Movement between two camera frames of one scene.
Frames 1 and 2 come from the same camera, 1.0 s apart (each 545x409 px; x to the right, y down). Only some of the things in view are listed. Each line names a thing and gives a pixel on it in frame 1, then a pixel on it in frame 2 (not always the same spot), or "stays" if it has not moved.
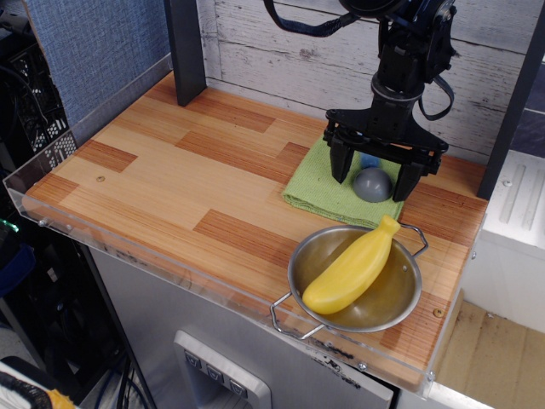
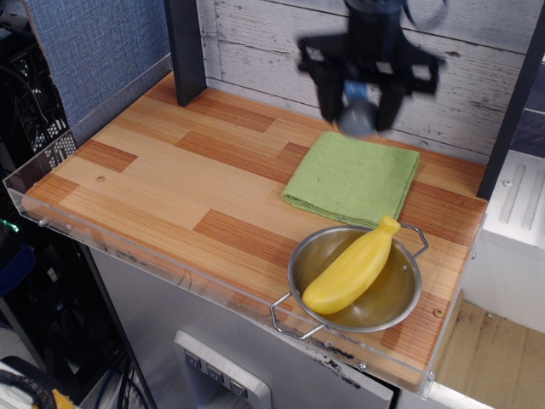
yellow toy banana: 351,272 stays
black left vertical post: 183,25 stays
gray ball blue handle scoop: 371,184 → 359,115
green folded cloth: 315,186 stays
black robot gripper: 387,127 → 375,48
